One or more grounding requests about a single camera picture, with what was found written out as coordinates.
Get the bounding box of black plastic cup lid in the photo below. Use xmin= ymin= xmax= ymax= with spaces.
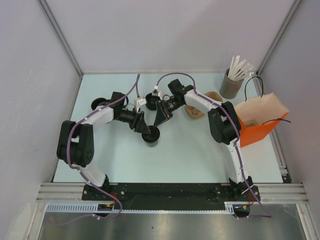
xmin=141 ymin=126 xmax=161 ymax=142

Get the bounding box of white straws bundle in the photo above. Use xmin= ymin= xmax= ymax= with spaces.
xmin=227 ymin=55 xmax=254 ymax=82

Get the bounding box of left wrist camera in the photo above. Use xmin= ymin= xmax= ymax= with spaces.
xmin=134 ymin=97 xmax=147 ymax=113

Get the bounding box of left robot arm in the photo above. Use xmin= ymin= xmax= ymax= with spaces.
xmin=56 ymin=91 xmax=151 ymax=200

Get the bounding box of grey straw holder cup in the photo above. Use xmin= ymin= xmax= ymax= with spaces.
xmin=219 ymin=68 xmax=244 ymax=100

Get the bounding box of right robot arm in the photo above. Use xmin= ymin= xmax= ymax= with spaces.
xmin=151 ymin=79 xmax=260 ymax=202

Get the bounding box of orange paper bag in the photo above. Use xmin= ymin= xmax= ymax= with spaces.
xmin=234 ymin=76 xmax=290 ymax=148

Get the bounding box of dark takeout coffee cup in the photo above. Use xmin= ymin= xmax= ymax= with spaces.
xmin=141 ymin=126 xmax=161 ymax=148

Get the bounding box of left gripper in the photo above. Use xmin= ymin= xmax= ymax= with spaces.
xmin=115 ymin=107 xmax=151 ymax=135

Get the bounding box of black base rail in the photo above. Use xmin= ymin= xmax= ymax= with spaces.
xmin=82 ymin=182 xmax=261 ymax=211

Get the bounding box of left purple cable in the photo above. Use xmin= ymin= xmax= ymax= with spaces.
xmin=49 ymin=72 xmax=141 ymax=227

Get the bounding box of white cable duct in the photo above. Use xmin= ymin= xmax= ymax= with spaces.
xmin=46 ymin=202 xmax=234 ymax=215

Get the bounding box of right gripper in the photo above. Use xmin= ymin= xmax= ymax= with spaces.
xmin=154 ymin=97 xmax=184 ymax=127

